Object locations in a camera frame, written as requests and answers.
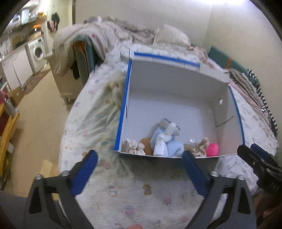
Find white patterned bed sheet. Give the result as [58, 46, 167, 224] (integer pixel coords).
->
[59, 42, 203, 228]

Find orange brown sponge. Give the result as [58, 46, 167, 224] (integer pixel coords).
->
[141, 137, 154, 156]

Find white washing machine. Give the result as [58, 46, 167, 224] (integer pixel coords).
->
[25, 36, 47, 74]

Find green chair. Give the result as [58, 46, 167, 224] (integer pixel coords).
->
[70, 35, 100, 86]

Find grey blanket over chair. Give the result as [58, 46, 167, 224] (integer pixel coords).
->
[52, 21, 119, 76]

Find beige pillow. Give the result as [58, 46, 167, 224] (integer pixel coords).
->
[154, 24, 191, 47]

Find beige fluffy plush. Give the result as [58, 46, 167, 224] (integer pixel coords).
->
[106, 71, 126, 110]

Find striped black white cloth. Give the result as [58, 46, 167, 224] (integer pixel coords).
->
[228, 68, 278, 137]

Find white cardboard box blue edges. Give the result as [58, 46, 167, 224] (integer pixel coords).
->
[114, 51, 245, 157]

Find pink ball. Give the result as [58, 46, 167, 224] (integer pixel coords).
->
[206, 143, 219, 157]

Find cream scrunchie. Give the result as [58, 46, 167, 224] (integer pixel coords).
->
[121, 138, 145, 156]

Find white sock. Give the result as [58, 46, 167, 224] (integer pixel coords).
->
[154, 122, 177, 157]

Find cardboard box on floor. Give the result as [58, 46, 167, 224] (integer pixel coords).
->
[7, 86, 24, 107]

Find light blue fluffy sock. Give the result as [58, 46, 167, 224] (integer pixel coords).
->
[150, 118, 184, 157]

